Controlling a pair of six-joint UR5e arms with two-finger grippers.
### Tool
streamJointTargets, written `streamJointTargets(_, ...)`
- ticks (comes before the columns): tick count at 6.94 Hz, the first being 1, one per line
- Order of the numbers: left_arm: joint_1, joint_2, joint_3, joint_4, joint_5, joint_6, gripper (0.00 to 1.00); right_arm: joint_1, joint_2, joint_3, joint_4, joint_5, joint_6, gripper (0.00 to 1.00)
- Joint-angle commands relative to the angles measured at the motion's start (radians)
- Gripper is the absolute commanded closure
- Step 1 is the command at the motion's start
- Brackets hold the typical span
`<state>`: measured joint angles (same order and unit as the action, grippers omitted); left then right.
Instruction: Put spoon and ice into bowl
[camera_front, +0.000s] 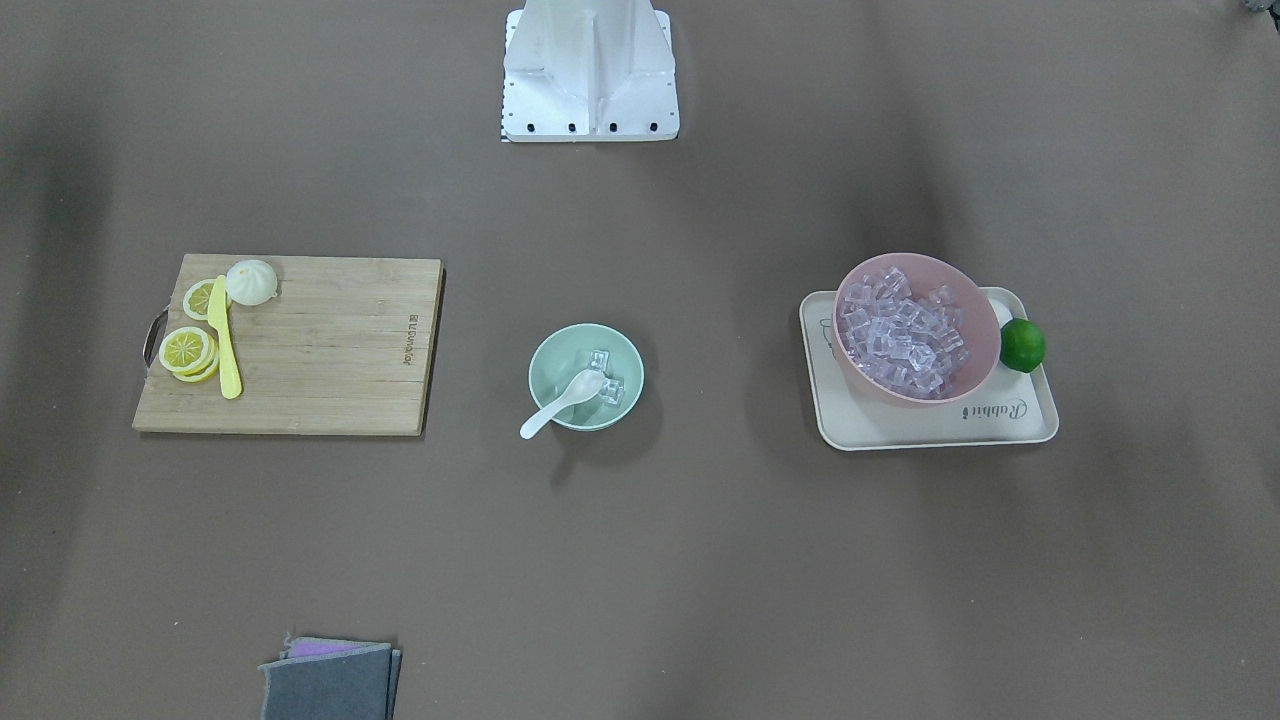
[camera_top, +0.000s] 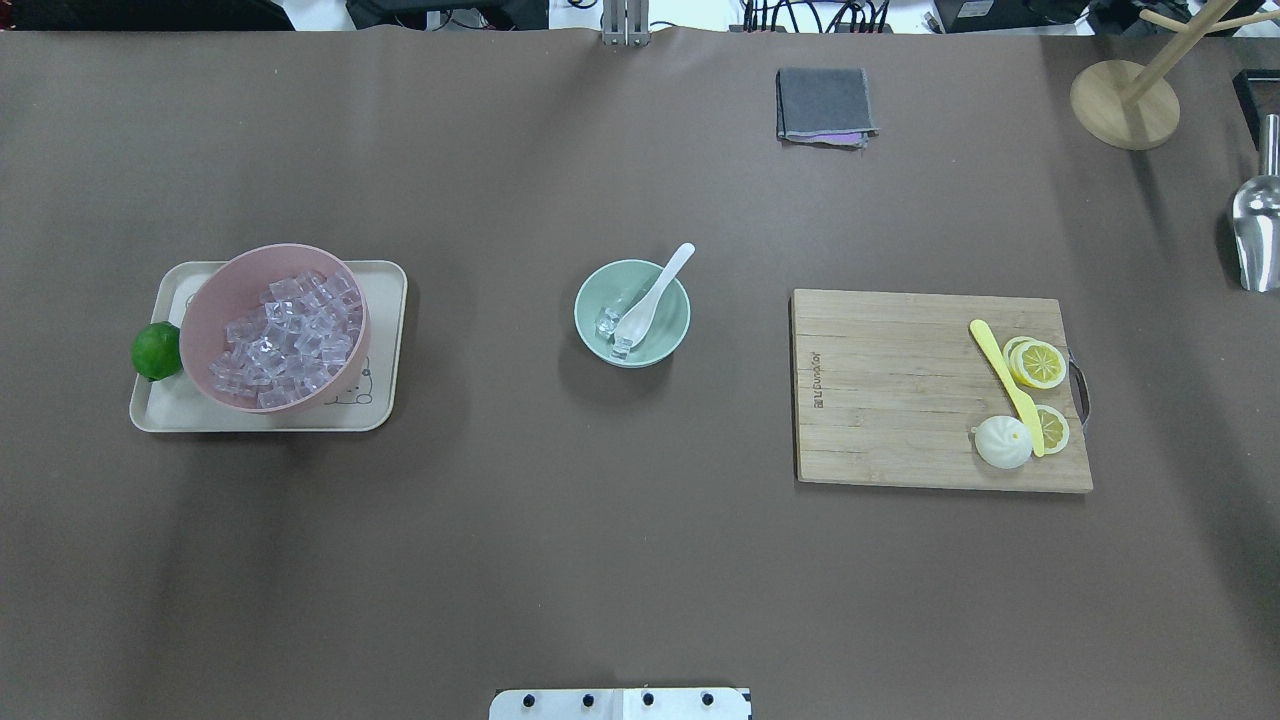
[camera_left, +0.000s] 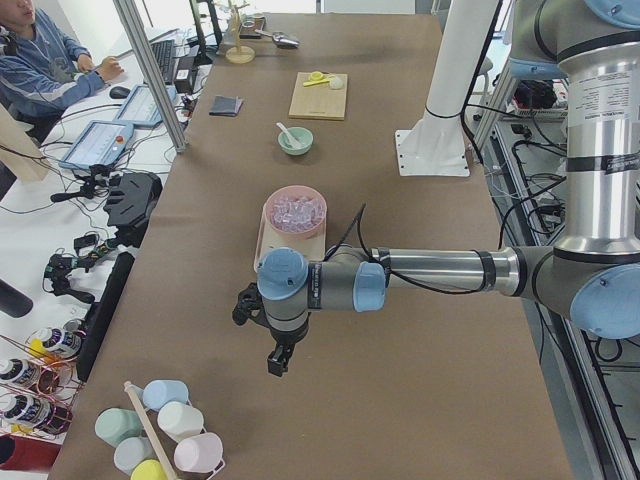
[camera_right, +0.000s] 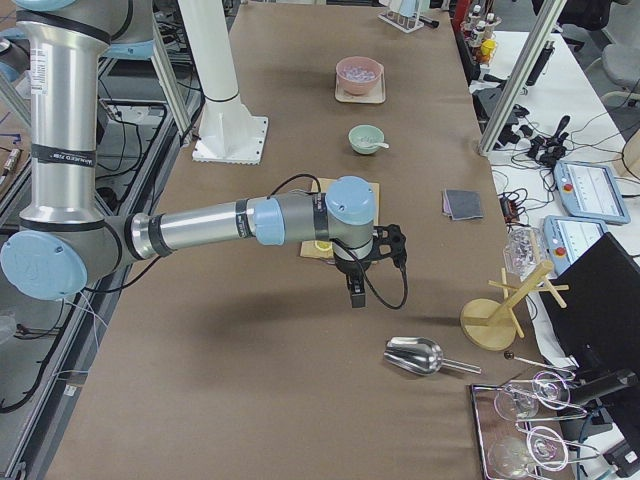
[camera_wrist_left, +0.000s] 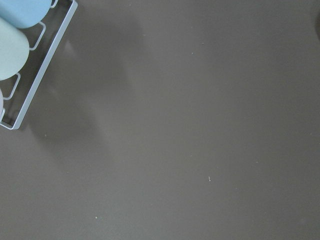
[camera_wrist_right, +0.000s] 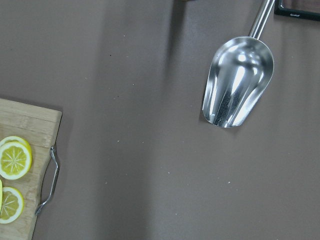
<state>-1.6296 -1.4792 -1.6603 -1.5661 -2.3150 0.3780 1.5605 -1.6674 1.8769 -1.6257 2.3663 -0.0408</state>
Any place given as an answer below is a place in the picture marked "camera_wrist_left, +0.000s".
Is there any mint green cup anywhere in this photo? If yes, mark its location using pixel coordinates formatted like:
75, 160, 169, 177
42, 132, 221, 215
0, 18, 30, 81

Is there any white wire cup rack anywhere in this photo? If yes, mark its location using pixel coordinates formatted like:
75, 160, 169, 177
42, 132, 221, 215
0, 0, 78, 130

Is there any blue cup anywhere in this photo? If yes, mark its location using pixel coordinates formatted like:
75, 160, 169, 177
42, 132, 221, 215
0, 0, 53, 29

